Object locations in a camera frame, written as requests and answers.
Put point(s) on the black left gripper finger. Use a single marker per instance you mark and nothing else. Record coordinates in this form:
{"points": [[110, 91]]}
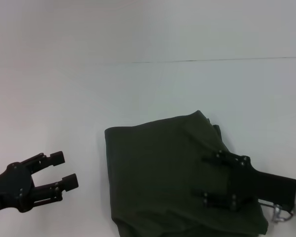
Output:
{"points": [[54, 190], [47, 160]]}

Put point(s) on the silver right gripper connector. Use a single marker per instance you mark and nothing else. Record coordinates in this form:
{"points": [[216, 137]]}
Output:
{"points": [[280, 213]]}

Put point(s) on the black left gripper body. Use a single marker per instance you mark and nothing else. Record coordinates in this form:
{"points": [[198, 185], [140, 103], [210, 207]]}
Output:
{"points": [[10, 187]]}

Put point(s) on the dark green FREE t-shirt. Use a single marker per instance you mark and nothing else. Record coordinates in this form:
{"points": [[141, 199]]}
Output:
{"points": [[175, 177]]}

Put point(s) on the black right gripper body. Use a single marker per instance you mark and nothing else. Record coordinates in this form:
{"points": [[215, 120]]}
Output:
{"points": [[259, 184]]}

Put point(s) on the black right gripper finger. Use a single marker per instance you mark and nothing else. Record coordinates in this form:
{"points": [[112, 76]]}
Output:
{"points": [[219, 159], [217, 197]]}

